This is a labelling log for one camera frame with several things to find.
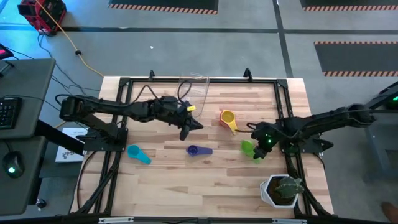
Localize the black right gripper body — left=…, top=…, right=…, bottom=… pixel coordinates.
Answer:
left=251, top=123, right=282, bottom=150

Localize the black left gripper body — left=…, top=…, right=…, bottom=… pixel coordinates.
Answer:
left=152, top=96, right=190, bottom=125

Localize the green measuring cup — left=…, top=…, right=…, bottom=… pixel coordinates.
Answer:
left=241, top=139, right=262, bottom=165

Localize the purple measuring cup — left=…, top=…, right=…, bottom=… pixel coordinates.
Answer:
left=185, top=144, right=214, bottom=157

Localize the clear plastic basket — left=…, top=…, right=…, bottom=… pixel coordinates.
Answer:
left=174, top=73, right=211, bottom=119

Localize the yellow measuring cup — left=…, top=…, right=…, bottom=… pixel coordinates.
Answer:
left=221, top=109, right=239, bottom=136

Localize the teal measuring cup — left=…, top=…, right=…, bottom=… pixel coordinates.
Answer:
left=126, top=144, right=152, bottom=166

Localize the cactus in white pot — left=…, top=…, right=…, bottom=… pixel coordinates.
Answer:
left=259, top=174, right=305, bottom=209

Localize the black hazard-striped floor mat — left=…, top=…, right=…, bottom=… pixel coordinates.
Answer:
left=299, top=0, right=398, bottom=12
left=108, top=0, right=219, bottom=16
left=313, top=40, right=398, bottom=78

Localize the white printed box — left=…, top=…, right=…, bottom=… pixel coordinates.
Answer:
left=55, top=126, right=88, bottom=164

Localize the grey metal stand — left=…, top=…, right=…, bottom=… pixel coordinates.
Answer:
left=343, top=81, right=398, bottom=183

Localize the black diagonal desk beam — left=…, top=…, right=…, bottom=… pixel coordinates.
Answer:
left=33, top=119, right=86, bottom=156

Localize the green-lit black device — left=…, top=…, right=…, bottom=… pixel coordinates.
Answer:
left=384, top=95, right=398, bottom=110

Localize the person's shoe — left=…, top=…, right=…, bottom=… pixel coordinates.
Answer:
left=381, top=201, right=398, bottom=222

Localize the dark grey desk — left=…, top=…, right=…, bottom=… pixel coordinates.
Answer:
left=0, top=58, right=57, bottom=216

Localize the red black equipment case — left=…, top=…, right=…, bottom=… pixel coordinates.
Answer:
left=17, top=0, right=68, bottom=35

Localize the black keyboard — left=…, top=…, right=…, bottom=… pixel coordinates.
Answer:
left=0, top=96, right=23, bottom=131

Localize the black computer mouse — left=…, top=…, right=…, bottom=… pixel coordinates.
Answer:
left=2, top=151, right=25, bottom=179

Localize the black device with pink screen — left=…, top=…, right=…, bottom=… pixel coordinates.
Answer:
left=0, top=42, right=15, bottom=62

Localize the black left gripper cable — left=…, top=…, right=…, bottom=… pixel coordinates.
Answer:
left=136, top=79, right=193, bottom=103

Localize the black aluminium table frame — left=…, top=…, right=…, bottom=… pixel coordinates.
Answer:
left=68, top=67, right=335, bottom=218

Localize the grey metal bracket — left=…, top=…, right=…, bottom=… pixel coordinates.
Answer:
left=98, top=217, right=134, bottom=224
left=272, top=218, right=308, bottom=224

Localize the yellow extension cable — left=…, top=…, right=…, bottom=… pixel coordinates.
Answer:
left=34, top=0, right=105, bottom=130

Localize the black floor cable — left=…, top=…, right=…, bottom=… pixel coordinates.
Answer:
left=37, top=32, right=100, bottom=108

